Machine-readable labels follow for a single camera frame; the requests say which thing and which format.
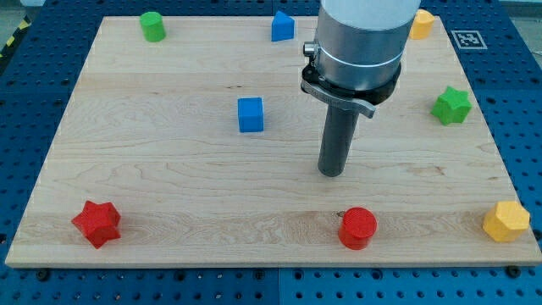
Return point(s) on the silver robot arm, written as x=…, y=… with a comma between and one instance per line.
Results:
x=355, y=56

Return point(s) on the red star block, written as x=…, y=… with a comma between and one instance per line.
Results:
x=98, y=223

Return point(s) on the green star block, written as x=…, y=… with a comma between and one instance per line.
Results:
x=452, y=106

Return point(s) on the yellow hexagon block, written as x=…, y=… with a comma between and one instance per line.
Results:
x=506, y=221

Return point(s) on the blue cube block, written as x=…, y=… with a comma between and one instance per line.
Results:
x=250, y=114

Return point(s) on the wooden board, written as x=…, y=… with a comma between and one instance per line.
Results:
x=153, y=128

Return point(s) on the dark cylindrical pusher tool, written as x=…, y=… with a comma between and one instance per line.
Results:
x=339, y=128

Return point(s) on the red cylinder block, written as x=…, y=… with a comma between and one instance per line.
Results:
x=357, y=228

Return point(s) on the blue triangular block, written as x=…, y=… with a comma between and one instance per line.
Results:
x=282, y=27

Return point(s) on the green cylinder block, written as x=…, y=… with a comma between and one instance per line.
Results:
x=152, y=26

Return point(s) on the yellow block top right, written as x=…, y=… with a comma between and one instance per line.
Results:
x=421, y=25

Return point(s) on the white fiducial marker tag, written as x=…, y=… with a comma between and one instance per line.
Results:
x=468, y=40

